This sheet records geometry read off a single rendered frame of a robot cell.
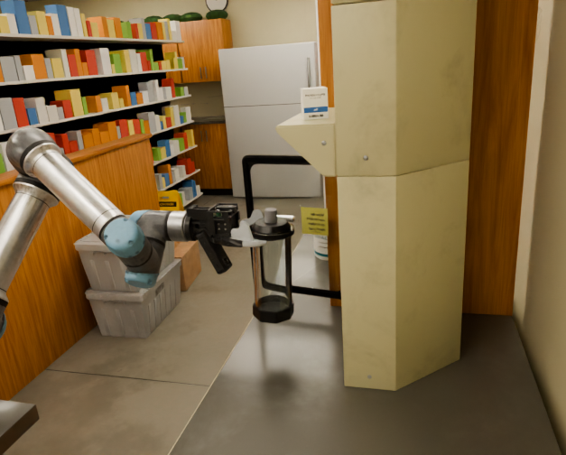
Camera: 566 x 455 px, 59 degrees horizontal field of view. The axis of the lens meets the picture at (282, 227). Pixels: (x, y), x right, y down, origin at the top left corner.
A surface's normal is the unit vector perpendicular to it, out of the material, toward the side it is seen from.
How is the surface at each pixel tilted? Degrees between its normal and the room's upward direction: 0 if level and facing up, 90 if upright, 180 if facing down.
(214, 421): 0
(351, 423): 0
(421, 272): 90
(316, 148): 90
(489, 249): 90
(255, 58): 90
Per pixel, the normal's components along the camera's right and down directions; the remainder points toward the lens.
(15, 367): 0.97, 0.01
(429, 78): 0.51, 0.24
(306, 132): -0.25, 0.33
